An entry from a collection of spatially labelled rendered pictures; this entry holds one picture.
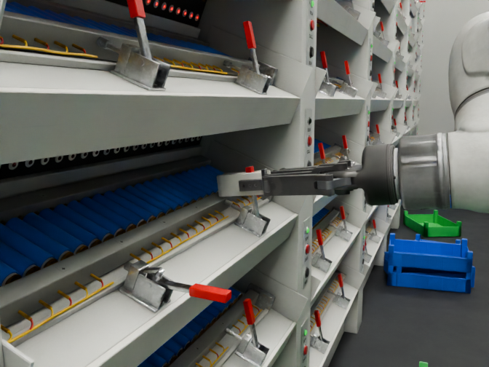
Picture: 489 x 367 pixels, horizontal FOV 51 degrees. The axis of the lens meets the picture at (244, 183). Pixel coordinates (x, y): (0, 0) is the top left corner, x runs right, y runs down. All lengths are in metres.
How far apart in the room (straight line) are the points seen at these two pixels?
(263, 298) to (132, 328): 0.48
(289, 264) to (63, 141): 0.59
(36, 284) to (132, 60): 0.19
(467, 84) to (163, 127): 0.39
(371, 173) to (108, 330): 0.35
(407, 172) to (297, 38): 0.33
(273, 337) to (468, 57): 0.49
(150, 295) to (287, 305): 0.47
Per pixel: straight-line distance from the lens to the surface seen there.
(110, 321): 0.44
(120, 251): 0.49
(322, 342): 1.21
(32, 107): 0.32
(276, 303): 0.91
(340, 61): 1.53
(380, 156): 0.62
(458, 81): 0.70
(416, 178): 0.60
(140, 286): 0.47
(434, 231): 2.87
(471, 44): 0.71
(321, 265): 1.15
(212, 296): 0.44
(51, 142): 0.34
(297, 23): 0.84
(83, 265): 0.45
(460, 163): 0.60
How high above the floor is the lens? 0.71
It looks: 9 degrees down
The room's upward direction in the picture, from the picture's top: straight up
